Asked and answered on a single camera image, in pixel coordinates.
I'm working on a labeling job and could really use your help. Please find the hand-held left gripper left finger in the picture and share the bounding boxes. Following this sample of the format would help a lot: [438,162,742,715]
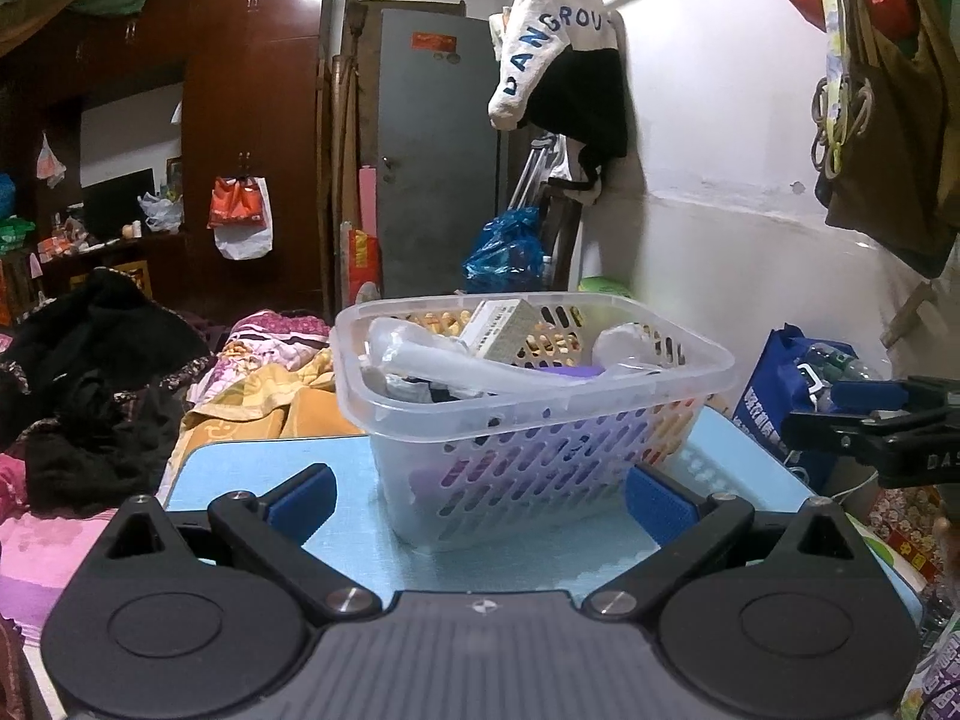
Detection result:
[96,463,381,623]

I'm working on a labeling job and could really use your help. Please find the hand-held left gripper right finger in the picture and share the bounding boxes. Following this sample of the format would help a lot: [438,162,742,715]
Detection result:
[581,465,867,622]

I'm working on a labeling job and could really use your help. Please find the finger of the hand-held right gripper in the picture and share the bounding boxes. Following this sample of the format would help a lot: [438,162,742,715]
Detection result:
[782,409,880,455]
[831,379,914,412]

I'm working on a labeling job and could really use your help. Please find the clear plastic basket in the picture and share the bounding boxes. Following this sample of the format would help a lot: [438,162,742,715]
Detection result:
[332,292,737,552]

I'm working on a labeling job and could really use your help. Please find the purple tissue pack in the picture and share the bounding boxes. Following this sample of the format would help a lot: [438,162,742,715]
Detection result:
[409,420,601,533]

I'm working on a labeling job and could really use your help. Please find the clear plastic bag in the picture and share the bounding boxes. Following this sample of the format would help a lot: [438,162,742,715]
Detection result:
[364,317,530,400]

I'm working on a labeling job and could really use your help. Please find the long beige box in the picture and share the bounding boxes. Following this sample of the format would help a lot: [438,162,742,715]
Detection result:
[459,298,542,362]

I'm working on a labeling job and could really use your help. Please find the clear plastic bottle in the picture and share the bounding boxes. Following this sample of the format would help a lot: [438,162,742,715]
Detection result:
[806,343,887,385]

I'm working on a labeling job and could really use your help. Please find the blue shopping bag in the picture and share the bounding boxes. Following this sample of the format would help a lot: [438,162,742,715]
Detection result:
[731,324,893,494]

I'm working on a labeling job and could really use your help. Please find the printed packets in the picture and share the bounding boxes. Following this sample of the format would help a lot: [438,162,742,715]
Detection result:
[862,487,960,720]

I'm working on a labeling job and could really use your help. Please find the floral blanket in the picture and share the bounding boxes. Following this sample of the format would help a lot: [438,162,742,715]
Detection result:
[157,309,368,500]

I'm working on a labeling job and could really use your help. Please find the black clothes pile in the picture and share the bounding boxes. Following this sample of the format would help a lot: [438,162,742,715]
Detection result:
[0,268,215,520]

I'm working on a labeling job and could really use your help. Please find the red gift bag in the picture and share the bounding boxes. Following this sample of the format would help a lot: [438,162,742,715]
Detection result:
[341,221,384,308]

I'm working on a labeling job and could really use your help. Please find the white plastic bag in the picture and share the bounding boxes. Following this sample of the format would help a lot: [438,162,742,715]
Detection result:
[214,176,274,262]
[139,191,185,234]

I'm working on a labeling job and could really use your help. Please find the pink striped blanket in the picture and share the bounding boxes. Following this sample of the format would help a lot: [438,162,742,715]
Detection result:
[0,457,122,642]

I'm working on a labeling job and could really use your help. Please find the olive hanging bag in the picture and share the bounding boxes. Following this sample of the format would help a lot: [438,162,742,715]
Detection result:
[814,0,960,280]

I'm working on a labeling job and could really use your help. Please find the blue plastic bag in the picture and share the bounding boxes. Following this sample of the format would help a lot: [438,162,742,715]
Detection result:
[461,206,545,295]

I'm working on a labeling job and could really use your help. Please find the orange plastic bag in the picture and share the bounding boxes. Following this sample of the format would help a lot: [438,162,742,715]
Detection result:
[208,178,263,230]

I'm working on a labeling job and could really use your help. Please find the pink board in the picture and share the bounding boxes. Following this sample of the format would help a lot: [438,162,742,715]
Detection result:
[358,166,380,233]

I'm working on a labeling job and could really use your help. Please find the black monitor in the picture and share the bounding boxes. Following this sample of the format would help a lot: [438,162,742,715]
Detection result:
[81,169,155,241]

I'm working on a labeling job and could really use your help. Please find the metal crutch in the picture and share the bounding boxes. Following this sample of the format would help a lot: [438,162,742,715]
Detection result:
[510,135,560,215]

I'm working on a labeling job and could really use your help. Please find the grey door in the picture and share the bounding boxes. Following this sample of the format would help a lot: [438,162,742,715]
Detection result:
[377,9,502,299]

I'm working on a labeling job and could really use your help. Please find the wooden planks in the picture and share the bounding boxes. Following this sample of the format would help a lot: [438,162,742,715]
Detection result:
[321,0,370,305]

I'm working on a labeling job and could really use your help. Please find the black hanging garment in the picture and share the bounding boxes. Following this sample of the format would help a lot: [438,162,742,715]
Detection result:
[517,49,629,162]

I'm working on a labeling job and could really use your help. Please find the brown wooden wardrobe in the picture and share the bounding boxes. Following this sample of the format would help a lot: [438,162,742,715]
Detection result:
[0,0,336,323]

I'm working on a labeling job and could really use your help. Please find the small hanging plastic bag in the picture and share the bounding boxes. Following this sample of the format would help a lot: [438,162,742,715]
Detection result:
[36,133,67,189]

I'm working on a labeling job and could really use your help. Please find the white hooded sweater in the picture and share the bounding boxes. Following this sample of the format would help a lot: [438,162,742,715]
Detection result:
[487,0,622,132]

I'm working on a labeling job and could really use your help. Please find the wooden wall bracket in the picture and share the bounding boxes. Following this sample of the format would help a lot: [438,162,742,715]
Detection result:
[881,281,938,350]

